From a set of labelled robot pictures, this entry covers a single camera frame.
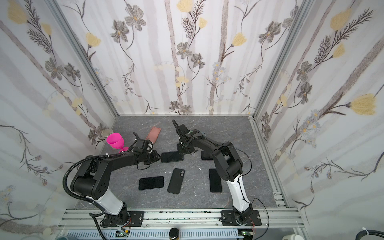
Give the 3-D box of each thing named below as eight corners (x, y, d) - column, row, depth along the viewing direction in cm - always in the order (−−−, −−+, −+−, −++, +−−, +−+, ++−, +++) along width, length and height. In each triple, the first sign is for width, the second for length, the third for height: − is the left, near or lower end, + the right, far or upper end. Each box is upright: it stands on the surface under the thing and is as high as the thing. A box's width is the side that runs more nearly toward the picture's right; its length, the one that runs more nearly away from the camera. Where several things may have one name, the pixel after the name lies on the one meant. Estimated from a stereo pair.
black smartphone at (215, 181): (210, 192, 85) (210, 191, 83) (208, 170, 93) (209, 168, 92) (221, 192, 85) (222, 191, 83) (219, 170, 93) (219, 168, 92)
